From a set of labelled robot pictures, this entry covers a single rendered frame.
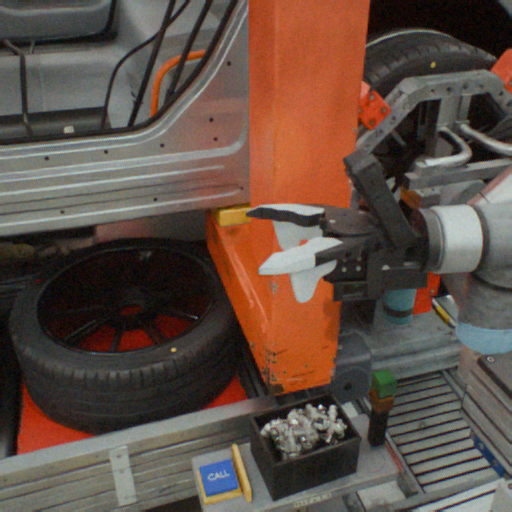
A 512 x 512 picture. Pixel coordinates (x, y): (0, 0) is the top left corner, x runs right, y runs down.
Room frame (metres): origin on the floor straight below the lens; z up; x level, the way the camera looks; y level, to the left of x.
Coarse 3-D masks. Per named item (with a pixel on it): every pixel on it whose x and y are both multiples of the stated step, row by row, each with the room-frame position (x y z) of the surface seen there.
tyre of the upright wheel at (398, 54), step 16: (384, 32) 1.67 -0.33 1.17; (416, 32) 1.65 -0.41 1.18; (368, 48) 1.61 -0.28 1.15; (384, 48) 1.57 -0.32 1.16; (400, 48) 1.54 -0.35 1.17; (416, 48) 1.51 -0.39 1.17; (432, 48) 1.51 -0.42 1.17; (448, 48) 1.52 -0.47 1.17; (464, 48) 1.53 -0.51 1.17; (368, 64) 1.52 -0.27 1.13; (384, 64) 1.49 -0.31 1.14; (400, 64) 1.48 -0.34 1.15; (416, 64) 1.49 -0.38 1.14; (432, 64) 1.50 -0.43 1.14; (448, 64) 1.51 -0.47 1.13; (464, 64) 1.53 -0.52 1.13; (480, 64) 1.54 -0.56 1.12; (368, 80) 1.46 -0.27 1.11; (384, 80) 1.46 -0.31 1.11; (400, 80) 1.47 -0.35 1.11; (384, 96) 1.46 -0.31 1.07
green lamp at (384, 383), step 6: (378, 372) 0.91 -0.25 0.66; (384, 372) 0.91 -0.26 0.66; (390, 372) 0.91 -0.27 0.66; (372, 378) 0.91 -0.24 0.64; (378, 378) 0.89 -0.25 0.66; (384, 378) 0.89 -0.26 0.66; (390, 378) 0.89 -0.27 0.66; (372, 384) 0.91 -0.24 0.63; (378, 384) 0.88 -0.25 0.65; (384, 384) 0.88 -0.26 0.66; (390, 384) 0.88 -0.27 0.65; (396, 384) 0.89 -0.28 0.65; (378, 390) 0.88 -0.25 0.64; (384, 390) 0.88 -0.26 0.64; (390, 390) 0.88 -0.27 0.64; (384, 396) 0.88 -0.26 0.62
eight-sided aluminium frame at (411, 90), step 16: (416, 80) 1.43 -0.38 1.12; (432, 80) 1.45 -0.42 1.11; (448, 80) 1.43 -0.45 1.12; (464, 80) 1.43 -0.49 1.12; (480, 80) 1.45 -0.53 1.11; (496, 80) 1.46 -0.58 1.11; (400, 96) 1.40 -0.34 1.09; (416, 96) 1.39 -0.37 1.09; (432, 96) 1.41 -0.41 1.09; (496, 96) 1.46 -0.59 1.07; (400, 112) 1.38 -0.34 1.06; (496, 112) 1.53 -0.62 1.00; (384, 128) 1.37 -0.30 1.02; (368, 144) 1.37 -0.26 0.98; (352, 192) 1.35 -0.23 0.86
